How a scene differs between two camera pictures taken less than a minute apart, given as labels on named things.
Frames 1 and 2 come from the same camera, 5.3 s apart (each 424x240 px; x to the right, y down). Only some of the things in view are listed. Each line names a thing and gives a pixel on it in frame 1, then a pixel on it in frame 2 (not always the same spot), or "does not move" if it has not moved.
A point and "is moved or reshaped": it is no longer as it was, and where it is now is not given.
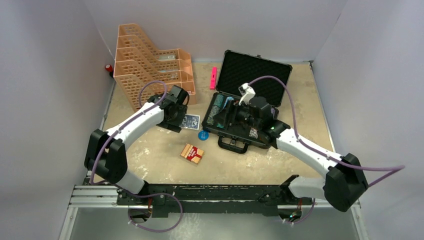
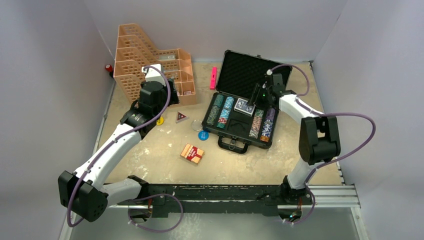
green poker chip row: [217, 104] does not move
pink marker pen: [213, 78] does not move
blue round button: [203, 135] does not move
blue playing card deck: [191, 121] is moved or reshaped
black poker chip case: [231, 123] does not move
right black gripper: [228, 113] to [254, 97]
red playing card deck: [192, 153] does not move
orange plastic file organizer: [137, 62] does not move
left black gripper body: [174, 123] to [173, 99]
